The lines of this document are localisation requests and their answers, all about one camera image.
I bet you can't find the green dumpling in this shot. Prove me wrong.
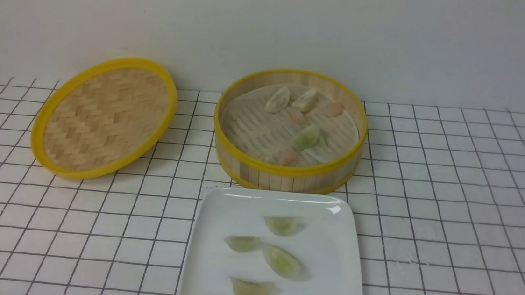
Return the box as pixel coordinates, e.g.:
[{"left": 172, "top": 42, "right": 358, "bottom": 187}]
[{"left": 230, "top": 277, "right": 278, "bottom": 295}]

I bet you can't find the green dumpling plate top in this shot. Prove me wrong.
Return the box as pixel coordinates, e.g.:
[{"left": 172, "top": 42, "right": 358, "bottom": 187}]
[{"left": 264, "top": 215, "right": 301, "bottom": 237}]

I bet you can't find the green dumpling plate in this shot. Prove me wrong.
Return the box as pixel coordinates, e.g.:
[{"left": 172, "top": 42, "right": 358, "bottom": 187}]
[
  {"left": 224, "top": 235, "right": 261, "bottom": 252},
  {"left": 264, "top": 215, "right": 301, "bottom": 237},
  {"left": 262, "top": 244, "right": 304, "bottom": 280}
]

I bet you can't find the green dumpling plate left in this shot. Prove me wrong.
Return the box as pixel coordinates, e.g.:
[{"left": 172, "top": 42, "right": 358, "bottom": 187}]
[{"left": 224, "top": 235, "right": 261, "bottom": 252}]

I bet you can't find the white square plate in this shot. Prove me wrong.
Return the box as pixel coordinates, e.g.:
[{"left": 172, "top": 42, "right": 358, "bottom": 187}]
[{"left": 179, "top": 187, "right": 363, "bottom": 295}]

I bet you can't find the green dumpling plate centre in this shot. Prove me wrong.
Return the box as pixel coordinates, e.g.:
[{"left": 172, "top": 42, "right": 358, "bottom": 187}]
[{"left": 262, "top": 244, "right": 304, "bottom": 280}]

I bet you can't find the pink dumpling front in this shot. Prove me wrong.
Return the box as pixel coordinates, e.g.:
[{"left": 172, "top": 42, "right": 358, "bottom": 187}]
[{"left": 277, "top": 148, "right": 300, "bottom": 166}]

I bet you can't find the pink dumpling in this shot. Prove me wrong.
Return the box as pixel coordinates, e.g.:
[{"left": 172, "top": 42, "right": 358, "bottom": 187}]
[
  {"left": 277, "top": 148, "right": 300, "bottom": 166},
  {"left": 322, "top": 102, "right": 344, "bottom": 117},
  {"left": 287, "top": 107, "right": 307, "bottom": 125}
]

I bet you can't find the yellow rimmed bamboo steamer basket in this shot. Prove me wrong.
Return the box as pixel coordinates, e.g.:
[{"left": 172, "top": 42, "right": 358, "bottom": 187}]
[{"left": 213, "top": 68, "right": 368, "bottom": 194}]

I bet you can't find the pink dumpling centre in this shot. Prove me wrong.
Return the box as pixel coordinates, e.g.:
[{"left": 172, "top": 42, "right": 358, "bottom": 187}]
[{"left": 287, "top": 107, "right": 307, "bottom": 125}]

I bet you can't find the green dumpling steamer centre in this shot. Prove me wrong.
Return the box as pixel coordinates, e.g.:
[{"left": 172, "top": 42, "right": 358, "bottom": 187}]
[{"left": 291, "top": 124, "right": 322, "bottom": 151}]

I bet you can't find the white dumpling back left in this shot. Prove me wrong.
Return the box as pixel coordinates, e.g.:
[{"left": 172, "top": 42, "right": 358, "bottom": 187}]
[{"left": 264, "top": 86, "right": 291, "bottom": 114}]

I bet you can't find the white dumpling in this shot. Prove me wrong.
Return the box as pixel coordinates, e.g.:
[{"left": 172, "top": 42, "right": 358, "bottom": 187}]
[
  {"left": 264, "top": 86, "right": 291, "bottom": 114},
  {"left": 291, "top": 88, "right": 318, "bottom": 113}
]

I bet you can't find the white dumpling back right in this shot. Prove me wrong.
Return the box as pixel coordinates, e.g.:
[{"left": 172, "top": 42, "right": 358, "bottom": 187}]
[{"left": 291, "top": 88, "right": 318, "bottom": 113}]

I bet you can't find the white steamer liner paper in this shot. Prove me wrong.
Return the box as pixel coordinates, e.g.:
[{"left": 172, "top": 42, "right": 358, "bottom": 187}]
[{"left": 221, "top": 83, "right": 359, "bottom": 167}]

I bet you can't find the pink dumpling back right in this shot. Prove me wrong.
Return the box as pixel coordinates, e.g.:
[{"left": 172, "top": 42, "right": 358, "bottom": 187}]
[{"left": 322, "top": 102, "right": 344, "bottom": 117}]

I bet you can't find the yellow rimmed bamboo steamer lid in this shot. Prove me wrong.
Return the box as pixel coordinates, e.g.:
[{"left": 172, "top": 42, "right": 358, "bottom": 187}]
[{"left": 30, "top": 58, "right": 178, "bottom": 180}]

